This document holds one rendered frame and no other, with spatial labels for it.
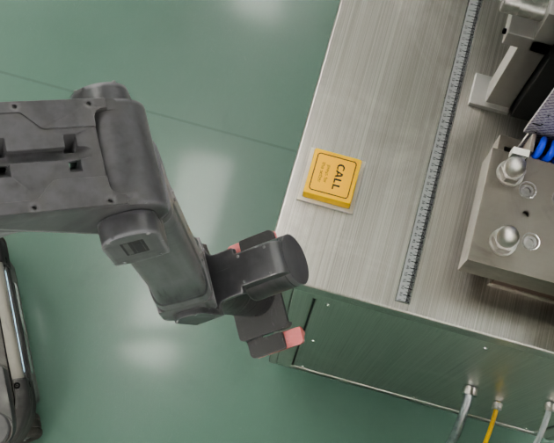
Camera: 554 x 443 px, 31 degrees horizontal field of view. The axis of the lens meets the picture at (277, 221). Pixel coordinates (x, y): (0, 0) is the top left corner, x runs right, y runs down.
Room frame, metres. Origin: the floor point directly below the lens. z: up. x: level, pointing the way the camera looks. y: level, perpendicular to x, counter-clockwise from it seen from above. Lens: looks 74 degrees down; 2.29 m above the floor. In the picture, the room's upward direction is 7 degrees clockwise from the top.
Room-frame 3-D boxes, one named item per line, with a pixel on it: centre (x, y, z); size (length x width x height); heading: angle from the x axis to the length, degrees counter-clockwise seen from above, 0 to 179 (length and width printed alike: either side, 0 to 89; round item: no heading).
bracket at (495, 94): (0.64, -0.29, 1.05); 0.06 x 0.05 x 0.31; 81
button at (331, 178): (0.48, -0.07, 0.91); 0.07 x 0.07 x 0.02; 81
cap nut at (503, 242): (0.38, -0.29, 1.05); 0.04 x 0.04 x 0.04
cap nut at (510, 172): (0.47, -0.30, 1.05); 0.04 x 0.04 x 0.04
